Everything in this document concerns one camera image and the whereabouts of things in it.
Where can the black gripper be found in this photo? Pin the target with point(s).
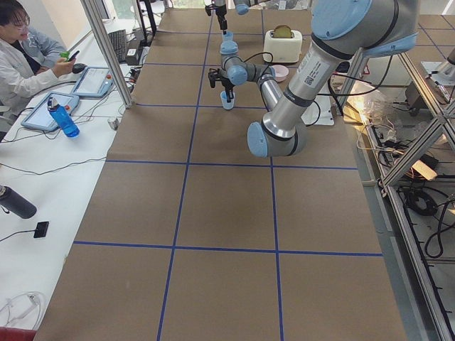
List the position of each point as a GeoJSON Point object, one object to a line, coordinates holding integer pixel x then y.
{"type": "Point", "coordinates": [220, 11]}
{"type": "Point", "coordinates": [225, 82]}

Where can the black box on desk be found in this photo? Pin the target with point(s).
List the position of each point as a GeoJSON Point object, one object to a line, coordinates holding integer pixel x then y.
{"type": "Point", "coordinates": [133, 52]}

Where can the black thermos bottle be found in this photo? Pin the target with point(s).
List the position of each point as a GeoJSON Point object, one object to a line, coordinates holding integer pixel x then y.
{"type": "Point", "coordinates": [15, 203]}

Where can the teach pendant tablet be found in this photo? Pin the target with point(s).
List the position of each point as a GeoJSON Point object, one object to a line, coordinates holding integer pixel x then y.
{"type": "Point", "coordinates": [94, 83]}
{"type": "Point", "coordinates": [40, 119]}

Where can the black keyboard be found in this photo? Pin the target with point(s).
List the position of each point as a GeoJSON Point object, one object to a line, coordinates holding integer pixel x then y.
{"type": "Point", "coordinates": [118, 40]}

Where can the near teach pendant tablet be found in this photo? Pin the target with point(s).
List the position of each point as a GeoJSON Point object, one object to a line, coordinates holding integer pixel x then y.
{"type": "Point", "coordinates": [40, 119]}

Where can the far teach pendant tablet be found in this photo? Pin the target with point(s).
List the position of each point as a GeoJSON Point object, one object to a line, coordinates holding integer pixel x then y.
{"type": "Point", "coordinates": [94, 83]}

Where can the aluminium frame post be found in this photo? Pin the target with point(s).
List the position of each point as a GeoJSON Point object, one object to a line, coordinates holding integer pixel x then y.
{"type": "Point", "coordinates": [98, 28]}

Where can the blue water bottle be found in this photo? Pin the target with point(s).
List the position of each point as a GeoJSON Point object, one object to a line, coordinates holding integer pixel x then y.
{"type": "Point", "coordinates": [62, 118]}

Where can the safety glasses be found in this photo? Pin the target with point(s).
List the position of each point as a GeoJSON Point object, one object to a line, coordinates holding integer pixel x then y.
{"type": "Point", "coordinates": [23, 311]}

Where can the bread slice in toaster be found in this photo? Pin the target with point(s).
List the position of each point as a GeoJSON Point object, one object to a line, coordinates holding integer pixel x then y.
{"type": "Point", "coordinates": [282, 32]}

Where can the pink bowl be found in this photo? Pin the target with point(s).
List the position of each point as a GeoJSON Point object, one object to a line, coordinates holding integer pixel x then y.
{"type": "Point", "coordinates": [281, 72]}

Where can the light blue cup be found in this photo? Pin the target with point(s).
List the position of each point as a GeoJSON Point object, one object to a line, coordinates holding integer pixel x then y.
{"type": "Point", "coordinates": [227, 36]}
{"type": "Point", "coordinates": [227, 101]}

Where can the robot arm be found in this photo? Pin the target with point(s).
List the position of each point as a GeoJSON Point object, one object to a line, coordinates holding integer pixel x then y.
{"type": "Point", "coordinates": [339, 30]}
{"type": "Point", "coordinates": [241, 7]}

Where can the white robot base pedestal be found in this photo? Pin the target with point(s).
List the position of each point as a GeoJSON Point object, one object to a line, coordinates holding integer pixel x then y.
{"type": "Point", "coordinates": [319, 113]}

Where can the seated person in white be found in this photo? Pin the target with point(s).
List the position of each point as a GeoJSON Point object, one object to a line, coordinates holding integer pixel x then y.
{"type": "Point", "coordinates": [31, 61]}

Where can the cream toaster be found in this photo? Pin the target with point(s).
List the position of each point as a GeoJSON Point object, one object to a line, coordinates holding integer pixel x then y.
{"type": "Point", "coordinates": [282, 50]}

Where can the small black square device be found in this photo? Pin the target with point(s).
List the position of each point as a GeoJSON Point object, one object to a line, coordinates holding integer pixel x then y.
{"type": "Point", "coordinates": [41, 230]}

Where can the black smartphone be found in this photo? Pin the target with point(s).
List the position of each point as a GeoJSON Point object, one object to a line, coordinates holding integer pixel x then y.
{"type": "Point", "coordinates": [73, 56]}

